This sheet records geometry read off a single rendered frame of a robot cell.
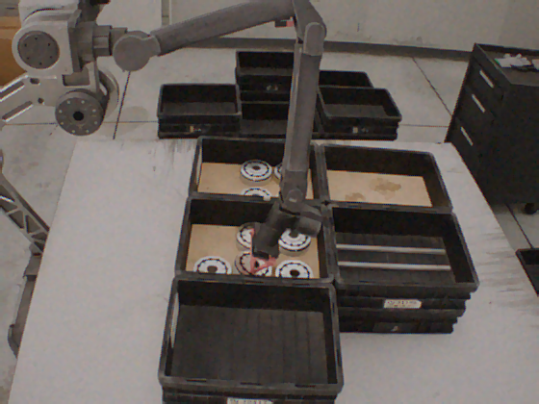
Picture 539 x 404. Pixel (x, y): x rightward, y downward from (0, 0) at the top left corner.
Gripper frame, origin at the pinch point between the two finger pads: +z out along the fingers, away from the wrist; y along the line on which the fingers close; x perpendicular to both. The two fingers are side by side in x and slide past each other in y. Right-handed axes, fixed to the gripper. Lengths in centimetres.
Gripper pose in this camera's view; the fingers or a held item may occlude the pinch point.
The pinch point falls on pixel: (253, 262)
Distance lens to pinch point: 140.6
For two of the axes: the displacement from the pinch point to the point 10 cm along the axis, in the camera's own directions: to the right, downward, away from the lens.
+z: -4.0, 7.3, 5.6
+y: -0.2, -6.2, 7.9
